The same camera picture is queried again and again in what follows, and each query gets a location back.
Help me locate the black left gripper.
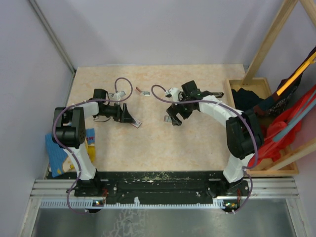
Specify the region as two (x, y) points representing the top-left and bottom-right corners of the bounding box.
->
(100, 102), (136, 124)

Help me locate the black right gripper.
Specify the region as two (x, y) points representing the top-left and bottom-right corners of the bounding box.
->
(166, 94), (195, 126)

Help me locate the red white staple box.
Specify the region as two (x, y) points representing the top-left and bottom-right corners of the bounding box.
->
(131, 119), (142, 128)

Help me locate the pink white mini stapler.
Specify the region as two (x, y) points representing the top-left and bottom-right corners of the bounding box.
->
(136, 87), (151, 96)

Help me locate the black grey large stapler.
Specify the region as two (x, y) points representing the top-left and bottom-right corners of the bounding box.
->
(208, 92), (224, 98)

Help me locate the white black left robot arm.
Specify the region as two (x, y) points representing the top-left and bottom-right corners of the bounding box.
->
(52, 89), (135, 196)

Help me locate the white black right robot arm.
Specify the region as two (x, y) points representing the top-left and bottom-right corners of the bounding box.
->
(165, 80), (263, 196)

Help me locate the dark patterned cloth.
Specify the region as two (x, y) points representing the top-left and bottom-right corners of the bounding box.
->
(231, 48), (316, 117)

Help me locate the blue yellow cartoon cloth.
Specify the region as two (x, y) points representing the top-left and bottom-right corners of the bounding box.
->
(45, 128), (96, 177)

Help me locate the wooden tray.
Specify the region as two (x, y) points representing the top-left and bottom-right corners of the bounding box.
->
(224, 77), (300, 176)

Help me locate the red cloth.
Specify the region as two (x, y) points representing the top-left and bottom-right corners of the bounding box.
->
(248, 86), (316, 166)

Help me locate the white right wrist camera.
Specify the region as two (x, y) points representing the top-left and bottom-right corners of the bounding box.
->
(165, 87), (181, 102)

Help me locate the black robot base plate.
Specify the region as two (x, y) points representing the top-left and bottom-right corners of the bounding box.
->
(74, 171), (250, 205)

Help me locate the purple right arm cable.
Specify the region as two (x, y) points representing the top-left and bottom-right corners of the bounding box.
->
(151, 84), (259, 214)

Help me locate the aluminium rail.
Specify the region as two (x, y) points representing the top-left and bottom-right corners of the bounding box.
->
(30, 178), (299, 210)

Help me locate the light blue strap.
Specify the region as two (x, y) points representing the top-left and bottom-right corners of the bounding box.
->
(272, 100), (316, 142)

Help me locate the wooden frame beam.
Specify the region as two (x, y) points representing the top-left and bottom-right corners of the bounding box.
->
(241, 0), (298, 85)

